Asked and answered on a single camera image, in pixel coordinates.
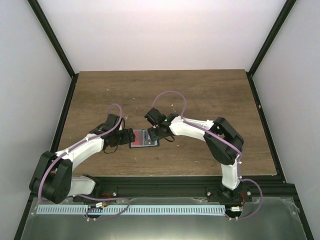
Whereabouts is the black leather card holder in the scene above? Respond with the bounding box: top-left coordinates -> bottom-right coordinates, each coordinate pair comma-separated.
129,129 -> 160,149

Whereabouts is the black VIP card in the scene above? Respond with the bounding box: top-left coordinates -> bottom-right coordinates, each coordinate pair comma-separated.
144,129 -> 160,147

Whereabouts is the light blue slotted cable duct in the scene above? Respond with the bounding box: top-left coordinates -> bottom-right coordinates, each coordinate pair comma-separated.
36,204 -> 226,216

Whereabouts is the black aluminium frame rail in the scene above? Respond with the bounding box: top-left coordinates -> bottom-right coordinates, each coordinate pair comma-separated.
41,176 -> 298,204

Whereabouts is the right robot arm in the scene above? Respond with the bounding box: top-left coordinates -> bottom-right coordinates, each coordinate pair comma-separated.
144,107 -> 245,202

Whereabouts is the metal sheet front panel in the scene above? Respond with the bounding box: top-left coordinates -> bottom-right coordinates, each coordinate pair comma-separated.
21,197 -> 307,240

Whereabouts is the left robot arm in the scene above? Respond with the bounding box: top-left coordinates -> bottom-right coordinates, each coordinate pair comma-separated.
29,113 -> 136,204

